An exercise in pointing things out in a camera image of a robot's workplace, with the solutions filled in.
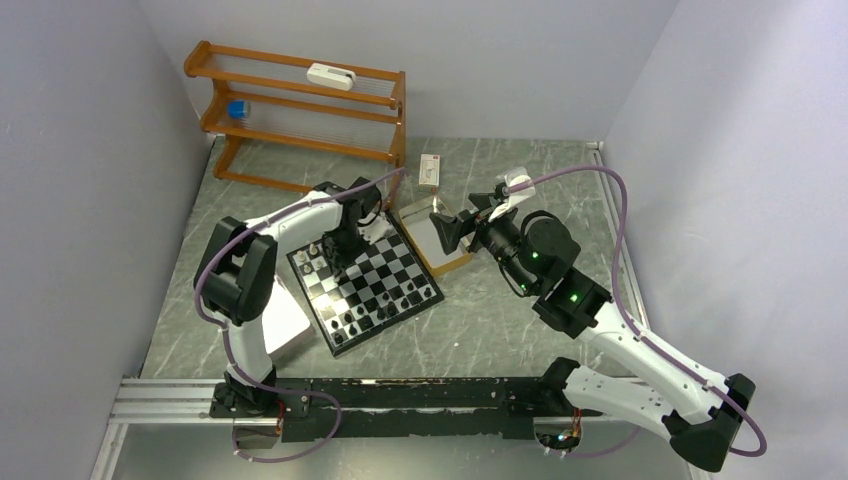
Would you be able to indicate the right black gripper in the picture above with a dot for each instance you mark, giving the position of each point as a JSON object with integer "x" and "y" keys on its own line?
{"x": 464, "y": 222}

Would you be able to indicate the small white red box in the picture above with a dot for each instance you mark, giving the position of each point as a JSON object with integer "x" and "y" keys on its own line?
{"x": 429, "y": 171}

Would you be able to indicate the blue cap on rack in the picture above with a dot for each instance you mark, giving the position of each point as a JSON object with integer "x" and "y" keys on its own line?
{"x": 238, "y": 109}

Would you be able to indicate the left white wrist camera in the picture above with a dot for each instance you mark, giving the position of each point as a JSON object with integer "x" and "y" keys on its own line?
{"x": 377, "y": 230}

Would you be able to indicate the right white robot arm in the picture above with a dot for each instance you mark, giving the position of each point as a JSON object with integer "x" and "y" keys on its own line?
{"x": 698, "y": 411}

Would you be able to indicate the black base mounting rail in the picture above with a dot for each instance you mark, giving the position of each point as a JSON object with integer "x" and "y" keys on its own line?
{"x": 309, "y": 409}

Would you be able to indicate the wooden three-tier rack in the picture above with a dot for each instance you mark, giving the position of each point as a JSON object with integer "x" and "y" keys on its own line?
{"x": 369, "y": 121}

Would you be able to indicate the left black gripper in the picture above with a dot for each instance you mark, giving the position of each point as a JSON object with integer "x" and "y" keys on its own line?
{"x": 340, "y": 261}

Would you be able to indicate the white device on rack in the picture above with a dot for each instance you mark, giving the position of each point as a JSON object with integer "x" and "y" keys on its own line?
{"x": 331, "y": 76}

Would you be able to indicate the black white chess board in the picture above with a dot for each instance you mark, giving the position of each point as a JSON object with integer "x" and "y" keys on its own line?
{"x": 386, "y": 285}

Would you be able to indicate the silver tin with white pieces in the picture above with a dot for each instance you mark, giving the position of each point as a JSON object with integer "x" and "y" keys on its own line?
{"x": 285, "y": 325}

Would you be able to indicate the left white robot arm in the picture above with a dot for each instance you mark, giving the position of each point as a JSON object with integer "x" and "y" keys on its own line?
{"x": 236, "y": 276}

